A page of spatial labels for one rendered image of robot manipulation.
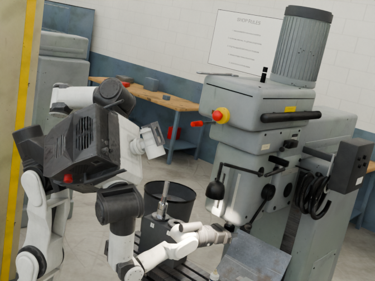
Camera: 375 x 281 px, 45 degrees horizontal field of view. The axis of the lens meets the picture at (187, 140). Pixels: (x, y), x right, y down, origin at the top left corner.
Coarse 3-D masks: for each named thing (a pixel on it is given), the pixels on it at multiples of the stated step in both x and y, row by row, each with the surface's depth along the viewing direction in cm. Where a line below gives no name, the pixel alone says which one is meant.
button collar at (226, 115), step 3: (219, 108) 164; (222, 108) 163; (225, 108) 164; (222, 111) 163; (225, 111) 163; (228, 111) 163; (225, 114) 162; (228, 114) 163; (222, 117) 163; (225, 117) 163; (228, 117) 163; (222, 120) 164; (225, 120) 163; (219, 123) 165; (222, 123) 164
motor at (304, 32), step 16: (288, 16) 188; (304, 16) 182; (320, 16) 182; (288, 32) 188; (304, 32) 184; (320, 32) 185; (288, 48) 188; (304, 48) 185; (320, 48) 187; (288, 64) 188; (304, 64) 187; (320, 64) 193; (272, 80) 195; (288, 80) 189; (304, 80) 189
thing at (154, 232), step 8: (152, 216) 222; (168, 216) 224; (144, 224) 223; (152, 224) 220; (160, 224) 217; (168, 224) 218; (176, 224) 221; (144, 232) 223; (152, 232) 220; (160, 232) 218; (168, 232) 215; (144, 240) 224; (152, 240) 221; (160, 240) 218; (168, 240) 216; (144, 248) 224; (168, 264) 217; (176, 264) 218
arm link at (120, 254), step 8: (112, 240) 158; (120, 240) 157; (128, 240) 158; (112, 248) 160; (120, 248) 159; (128, 248) 160; (112, 256) 161; (120, 256) 160; (128, 256) 162; (112, 264) 162; (120, 264) 161; (128, 264) 162; (120, 272) 161; (128, 272) 163; (136, 272) 165; (128, 280) 164; (136, 280) 166
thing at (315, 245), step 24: (312, 168) 208; (336, 192) 217; (264, 216) 226; (288, 216) 217; (336, 216) 228; (264, 240) 227; (288, 240) 218; (312, 240) 212; (336, 240) 241; (312, 264) 222
